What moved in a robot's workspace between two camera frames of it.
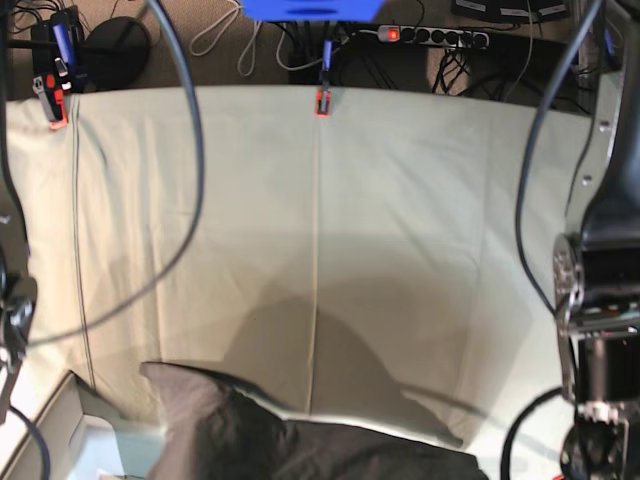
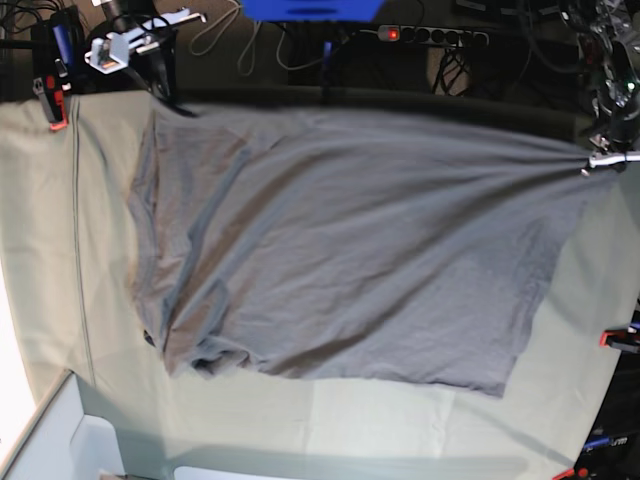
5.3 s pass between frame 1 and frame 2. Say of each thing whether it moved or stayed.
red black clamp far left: stayed
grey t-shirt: moved
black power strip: stayed
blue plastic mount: stayed
